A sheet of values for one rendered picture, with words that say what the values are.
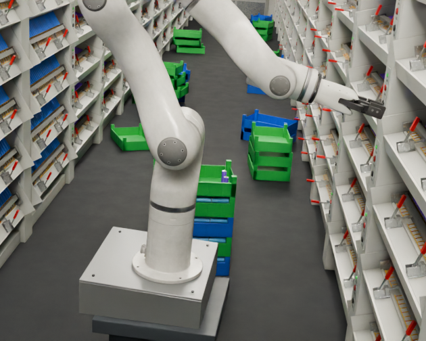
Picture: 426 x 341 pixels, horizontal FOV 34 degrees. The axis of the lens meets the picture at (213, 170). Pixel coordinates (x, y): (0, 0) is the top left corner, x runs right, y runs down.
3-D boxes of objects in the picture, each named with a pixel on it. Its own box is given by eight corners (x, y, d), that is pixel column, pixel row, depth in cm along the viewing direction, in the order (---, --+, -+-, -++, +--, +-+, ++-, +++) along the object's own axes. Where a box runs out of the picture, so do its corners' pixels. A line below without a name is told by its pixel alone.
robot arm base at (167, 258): (120, 273, 182) (123, 208, 175) (149, 242, 198) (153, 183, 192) (187, 291, 176) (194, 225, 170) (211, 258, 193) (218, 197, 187)
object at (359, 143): (369, 207, 202) (362, 162, 198) (344, 147, 260) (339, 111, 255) (440, 195, 200) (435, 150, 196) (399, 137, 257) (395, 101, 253)
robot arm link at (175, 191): (145, 209, 175) (151, 119, 167) (157, 181, 193) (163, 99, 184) (193, 215, 175) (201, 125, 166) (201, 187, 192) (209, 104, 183)
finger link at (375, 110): (354, 109, 166) (381, 119, 167) (356, 113, 163) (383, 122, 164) (359, 97, 165) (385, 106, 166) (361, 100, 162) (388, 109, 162)
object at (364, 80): (379, 141, 196) (372, 93, 192) (351, 94, 253) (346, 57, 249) (452, 128, 193) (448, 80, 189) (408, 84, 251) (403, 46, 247)
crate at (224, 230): (151, 235, 257) (152, 215, 254) (151, 214, 276) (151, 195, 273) (232, 237, 260) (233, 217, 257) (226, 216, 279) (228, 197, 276)
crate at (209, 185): (153, 195, 252) (154, 174, 249) (153, 176, 271) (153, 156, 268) (235, 197, 255) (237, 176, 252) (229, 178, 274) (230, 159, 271)
